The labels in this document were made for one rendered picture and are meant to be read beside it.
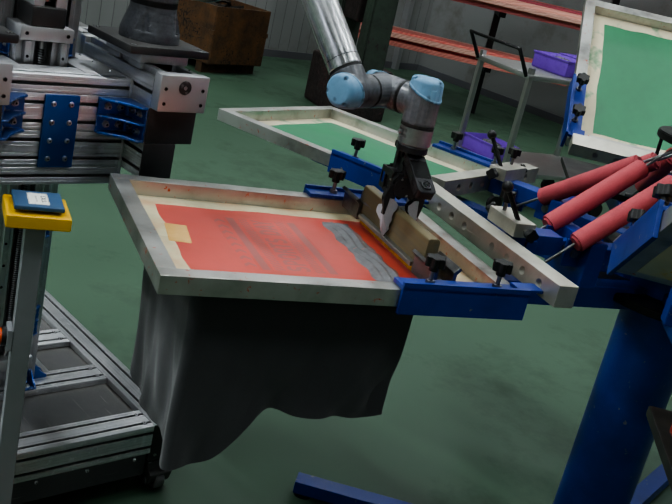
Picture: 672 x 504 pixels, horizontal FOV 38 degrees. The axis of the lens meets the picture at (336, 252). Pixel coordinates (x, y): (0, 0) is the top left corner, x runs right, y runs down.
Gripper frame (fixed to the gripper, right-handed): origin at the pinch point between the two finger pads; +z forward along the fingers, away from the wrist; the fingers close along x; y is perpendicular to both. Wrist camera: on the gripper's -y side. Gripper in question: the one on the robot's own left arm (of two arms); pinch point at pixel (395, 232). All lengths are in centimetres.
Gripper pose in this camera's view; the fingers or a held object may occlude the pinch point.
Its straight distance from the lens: 220.4
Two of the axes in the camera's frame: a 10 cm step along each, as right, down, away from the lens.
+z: -2.1, 9.2, 3.2
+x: -9.1, -0.7, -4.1
